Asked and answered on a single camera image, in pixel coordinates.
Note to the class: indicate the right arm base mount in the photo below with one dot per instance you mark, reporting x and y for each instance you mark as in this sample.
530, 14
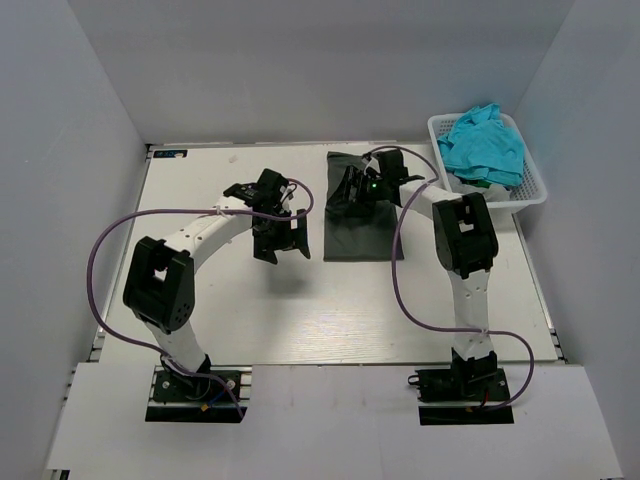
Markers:
443, 401

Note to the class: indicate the light grey t shirt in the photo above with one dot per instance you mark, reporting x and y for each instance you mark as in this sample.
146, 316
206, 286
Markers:
492, 193

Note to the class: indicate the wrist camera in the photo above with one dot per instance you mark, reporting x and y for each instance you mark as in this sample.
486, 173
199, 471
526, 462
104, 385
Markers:
264, 195
388, 166

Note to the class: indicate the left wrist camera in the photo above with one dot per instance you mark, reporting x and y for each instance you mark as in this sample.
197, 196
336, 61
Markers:
264, 195

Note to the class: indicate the blue table label sticker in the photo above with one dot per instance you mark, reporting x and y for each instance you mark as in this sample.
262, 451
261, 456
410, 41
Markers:
170, 154

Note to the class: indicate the turquoise t shirt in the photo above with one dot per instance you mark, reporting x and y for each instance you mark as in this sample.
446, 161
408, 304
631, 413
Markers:
481, 147

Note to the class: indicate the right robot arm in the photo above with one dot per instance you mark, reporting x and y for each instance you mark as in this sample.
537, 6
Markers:
465, 243

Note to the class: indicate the white plastic basket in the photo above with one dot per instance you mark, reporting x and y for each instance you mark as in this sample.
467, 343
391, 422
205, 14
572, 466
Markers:
531, 191

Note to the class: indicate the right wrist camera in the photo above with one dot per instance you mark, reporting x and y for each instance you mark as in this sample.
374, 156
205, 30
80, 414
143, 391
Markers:
388, 166

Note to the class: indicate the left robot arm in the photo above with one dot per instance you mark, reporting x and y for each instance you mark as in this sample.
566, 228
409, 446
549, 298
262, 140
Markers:
160, 286

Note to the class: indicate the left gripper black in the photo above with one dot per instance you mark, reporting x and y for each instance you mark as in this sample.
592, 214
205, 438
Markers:
290, 240

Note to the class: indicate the dark grey t shirt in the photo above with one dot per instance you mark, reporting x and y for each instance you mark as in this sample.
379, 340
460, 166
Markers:
356, 239

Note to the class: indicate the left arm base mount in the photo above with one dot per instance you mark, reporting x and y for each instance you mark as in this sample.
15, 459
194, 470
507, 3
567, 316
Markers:
199, 401

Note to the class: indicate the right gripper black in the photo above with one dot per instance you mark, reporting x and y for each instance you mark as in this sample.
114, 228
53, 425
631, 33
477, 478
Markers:
356, 177

